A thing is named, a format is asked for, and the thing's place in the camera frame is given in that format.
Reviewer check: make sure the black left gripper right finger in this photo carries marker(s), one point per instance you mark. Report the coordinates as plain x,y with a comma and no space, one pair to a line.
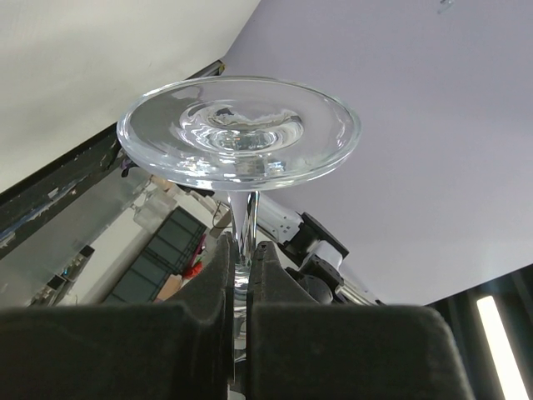
298,348

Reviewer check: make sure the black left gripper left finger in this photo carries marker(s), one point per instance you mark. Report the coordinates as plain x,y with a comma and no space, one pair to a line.
176,349

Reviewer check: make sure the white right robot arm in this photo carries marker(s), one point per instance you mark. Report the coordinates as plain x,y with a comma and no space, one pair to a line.
317,255

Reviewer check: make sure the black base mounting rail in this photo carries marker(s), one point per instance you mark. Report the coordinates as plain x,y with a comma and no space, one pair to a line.
32,203

